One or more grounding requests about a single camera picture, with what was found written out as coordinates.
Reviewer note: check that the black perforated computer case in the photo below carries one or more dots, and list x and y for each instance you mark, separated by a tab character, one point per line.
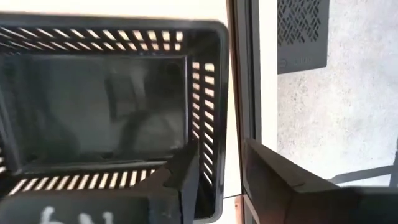
301	31

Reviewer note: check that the black plastic slotted basket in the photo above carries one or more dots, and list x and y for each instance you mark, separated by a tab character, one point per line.
93	102

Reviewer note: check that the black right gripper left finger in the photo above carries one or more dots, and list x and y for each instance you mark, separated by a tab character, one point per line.
93	208

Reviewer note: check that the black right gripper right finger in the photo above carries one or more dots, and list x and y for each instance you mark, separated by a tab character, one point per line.
295	205

